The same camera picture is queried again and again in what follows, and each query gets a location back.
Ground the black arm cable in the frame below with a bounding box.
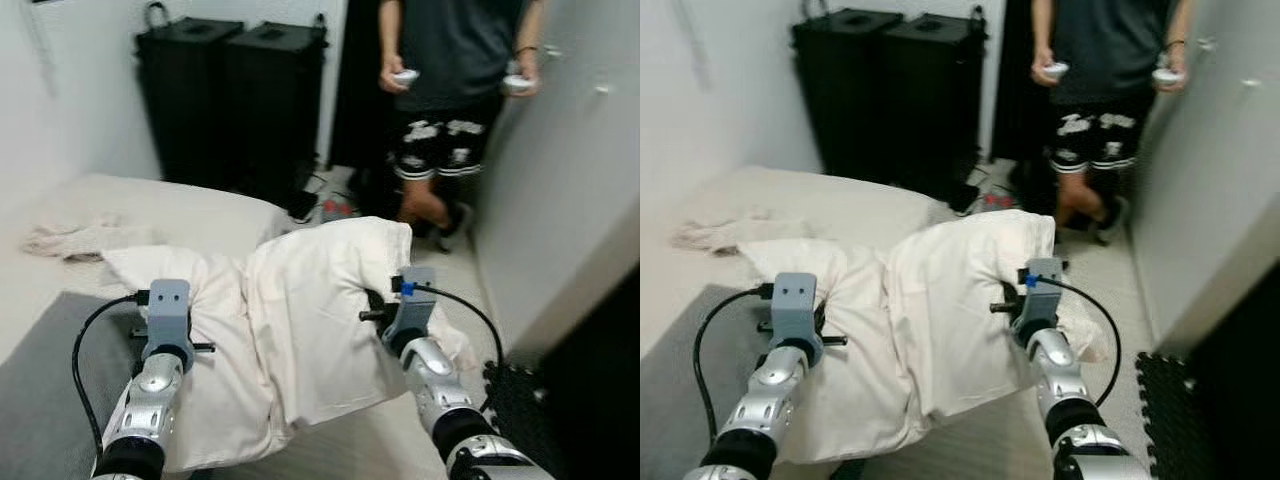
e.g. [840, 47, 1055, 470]
[400, 283, 505, 411]
[692, 283, 777, 443]
[71, 290, 151, 453]
[1030, 272, 1123, 407]

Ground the white wardrobe with knobs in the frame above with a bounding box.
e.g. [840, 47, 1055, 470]
[1130, 0, 1280, 353]
[474, 0, 641, 363]

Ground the person in grey shirt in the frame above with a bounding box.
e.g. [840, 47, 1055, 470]
[1030, 0, 1197, 246]
[378, 0, 549, 251]

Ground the crumpled beige cloth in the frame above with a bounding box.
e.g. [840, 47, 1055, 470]
[22, 212, 151, 263]
[670, 208, 793, 253]

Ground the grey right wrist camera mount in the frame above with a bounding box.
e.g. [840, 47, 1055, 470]
[1015, 257, 1067, 337]
[385, 267, 438, 346]

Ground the bed with cream sheet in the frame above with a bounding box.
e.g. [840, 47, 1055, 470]
[640, 165, 1063, 480]
[0, 175, 451, 480]

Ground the large cream pillow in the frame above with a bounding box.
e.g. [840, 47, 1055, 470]
[740, 208, 1111, 463]
[100, 215, 479, 473]

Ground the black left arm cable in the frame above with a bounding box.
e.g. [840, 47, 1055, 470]
[692, 283, 777, 443]
[71, 290, 151, 453]

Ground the person's left hand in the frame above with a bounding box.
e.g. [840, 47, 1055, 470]
[503, 62, 542, 98]
[1152, 58, 1189, 93]

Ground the dark black furniture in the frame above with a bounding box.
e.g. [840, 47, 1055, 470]
[1186, 258, 1280, 480]

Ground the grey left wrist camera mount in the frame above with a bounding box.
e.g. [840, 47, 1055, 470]
[140, 280, 196, 366]
[770, 273, 827, 366]

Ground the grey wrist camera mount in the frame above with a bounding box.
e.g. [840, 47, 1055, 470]
[1015, 257, 1067, 337]
[140, 280, 196, 366]
[770, 273, 827, 366]
[385, 267, 438, 346]

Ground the tall black case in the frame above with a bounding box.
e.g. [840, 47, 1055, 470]
[792, 4, 901, 173]
[136, 4, 243, 187]
[224, 14, 330, 207]
[880, 8, 990, 197]

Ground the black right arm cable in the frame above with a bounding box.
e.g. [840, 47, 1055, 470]
[1030, 272, 1123, 407]
[400, 283, 505, 411]

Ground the black foam floor mat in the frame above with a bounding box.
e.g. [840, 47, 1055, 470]
[483, 362, 563, 480]
[1135, 352, 1217, 480]

